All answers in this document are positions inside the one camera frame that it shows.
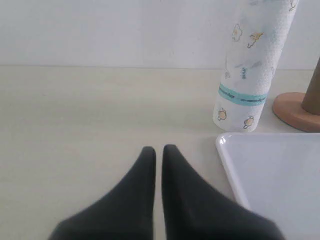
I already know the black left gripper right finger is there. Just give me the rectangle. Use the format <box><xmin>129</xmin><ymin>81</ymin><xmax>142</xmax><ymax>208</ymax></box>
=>
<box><xmin>161</xmin><ymin>144</ymin><xmax>285</xmax><ymax>240</ymax></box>

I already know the white rectangular plastic tray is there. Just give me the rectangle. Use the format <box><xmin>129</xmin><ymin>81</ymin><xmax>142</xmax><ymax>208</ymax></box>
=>
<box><xmin>215</xmin><ymin>132</ymin><xmax>320</xmax><ymax>214</ymax></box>

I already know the white printed paper towel roll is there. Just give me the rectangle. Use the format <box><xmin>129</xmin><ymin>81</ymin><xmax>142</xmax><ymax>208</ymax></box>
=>
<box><xmin>212</xmin><ymin>0</ymin><xmax>299</xmax><ymax>132</ymax></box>

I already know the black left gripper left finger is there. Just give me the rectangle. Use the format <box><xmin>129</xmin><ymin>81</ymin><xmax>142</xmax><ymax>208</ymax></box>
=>
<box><xmin>49</xmin><ymin>146</ymin><xmax>156</xmax><ymax>240</ymax></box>

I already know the wooden paper towel holder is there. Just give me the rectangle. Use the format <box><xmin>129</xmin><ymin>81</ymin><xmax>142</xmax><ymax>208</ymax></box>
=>
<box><xmin>272</xmin><ymin>92</ymin><xmax>320</xmax><ymax>133</ymax></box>

